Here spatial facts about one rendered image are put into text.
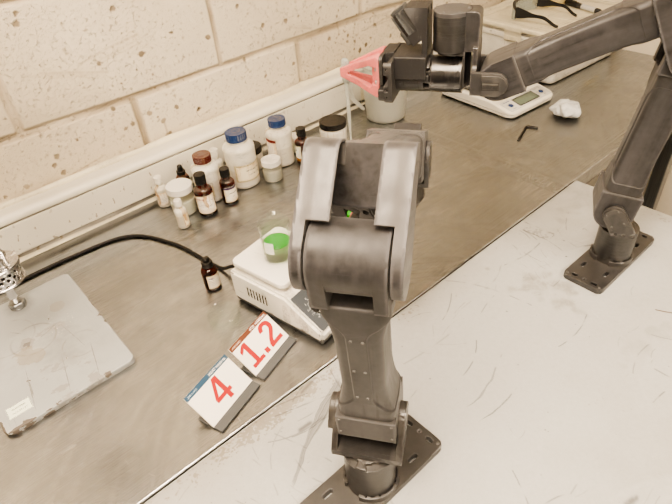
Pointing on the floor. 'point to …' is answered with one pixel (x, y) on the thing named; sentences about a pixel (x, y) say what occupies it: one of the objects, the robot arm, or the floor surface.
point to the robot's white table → (499, 383)
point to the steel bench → (587, 142)
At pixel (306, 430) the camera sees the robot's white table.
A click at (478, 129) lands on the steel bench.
